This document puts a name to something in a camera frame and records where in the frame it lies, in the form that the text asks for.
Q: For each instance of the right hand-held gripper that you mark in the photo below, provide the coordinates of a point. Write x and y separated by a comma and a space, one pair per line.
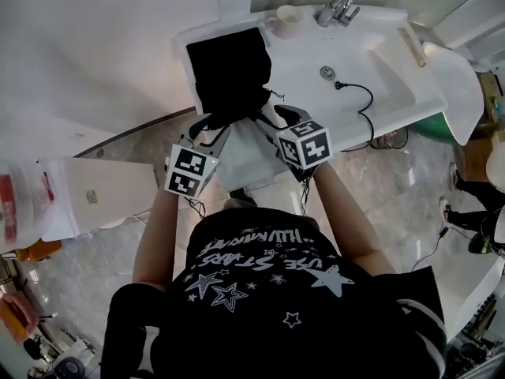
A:
307, 148

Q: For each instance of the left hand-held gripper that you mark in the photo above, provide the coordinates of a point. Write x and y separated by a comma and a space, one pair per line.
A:
189, 172

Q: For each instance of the person's left forearm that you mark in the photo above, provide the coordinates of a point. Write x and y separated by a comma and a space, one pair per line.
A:
158, 243

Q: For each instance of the person's right forearm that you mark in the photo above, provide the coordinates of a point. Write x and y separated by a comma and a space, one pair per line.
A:
343, 219

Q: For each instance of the clear plastic bag red label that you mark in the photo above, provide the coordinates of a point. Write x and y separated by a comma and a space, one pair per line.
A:
23, 203

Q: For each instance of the white vanity cabinet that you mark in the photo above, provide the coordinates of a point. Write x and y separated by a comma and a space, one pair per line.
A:
252, 160

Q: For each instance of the round metal sink drain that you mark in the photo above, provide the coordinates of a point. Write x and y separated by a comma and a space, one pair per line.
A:
327, 72

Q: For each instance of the white washbasin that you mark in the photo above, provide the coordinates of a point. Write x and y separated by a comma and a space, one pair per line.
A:
307, 53

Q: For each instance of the person's dark shoe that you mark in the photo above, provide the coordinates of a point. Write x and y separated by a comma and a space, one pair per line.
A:
242, 199

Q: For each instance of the pale ceramic mug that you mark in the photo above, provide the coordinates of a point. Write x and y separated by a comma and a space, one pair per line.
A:
288, 20

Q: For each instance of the white box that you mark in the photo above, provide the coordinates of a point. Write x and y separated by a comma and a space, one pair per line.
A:
110, 196

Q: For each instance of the chrome faucet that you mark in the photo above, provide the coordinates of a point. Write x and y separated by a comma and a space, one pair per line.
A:
335, 6

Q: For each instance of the wooden comb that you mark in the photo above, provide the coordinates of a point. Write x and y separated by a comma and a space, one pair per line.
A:
412, 47

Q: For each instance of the green bathtub with white rim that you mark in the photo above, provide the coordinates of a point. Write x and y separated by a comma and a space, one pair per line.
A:
453, 85

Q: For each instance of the person's black printed t-shirt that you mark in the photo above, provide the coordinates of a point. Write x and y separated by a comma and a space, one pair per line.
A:
276, 310

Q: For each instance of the orange container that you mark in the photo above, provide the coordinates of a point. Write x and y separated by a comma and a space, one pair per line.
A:
39, 250

